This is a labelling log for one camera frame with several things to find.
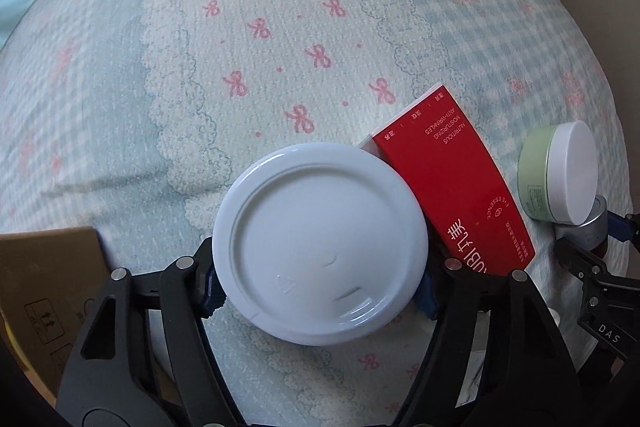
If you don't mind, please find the bow-print checked blanket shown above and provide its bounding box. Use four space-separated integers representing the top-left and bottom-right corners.
0 0 632 427

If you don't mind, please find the red cosmetics box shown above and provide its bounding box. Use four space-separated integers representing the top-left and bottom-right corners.
359 84 536 278

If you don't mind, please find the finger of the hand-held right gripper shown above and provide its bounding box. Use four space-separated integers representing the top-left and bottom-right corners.
553 237 640 308
607 212 640 254

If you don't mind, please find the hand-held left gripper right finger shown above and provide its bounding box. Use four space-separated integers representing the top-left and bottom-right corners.
387 252 594 427

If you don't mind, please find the green jar with white lid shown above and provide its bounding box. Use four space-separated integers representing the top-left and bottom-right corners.
517 121 600 227

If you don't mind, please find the white round plastic lid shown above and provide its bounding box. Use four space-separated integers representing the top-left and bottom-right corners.
212 143 430 347

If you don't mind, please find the brown cardboard box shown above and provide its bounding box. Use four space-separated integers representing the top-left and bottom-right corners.
0 226 114 400

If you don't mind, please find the silver metal jar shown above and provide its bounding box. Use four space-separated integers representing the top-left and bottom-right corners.
552 195 609 253

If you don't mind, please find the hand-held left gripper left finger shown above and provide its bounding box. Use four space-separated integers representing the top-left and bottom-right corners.
55 237 251 427

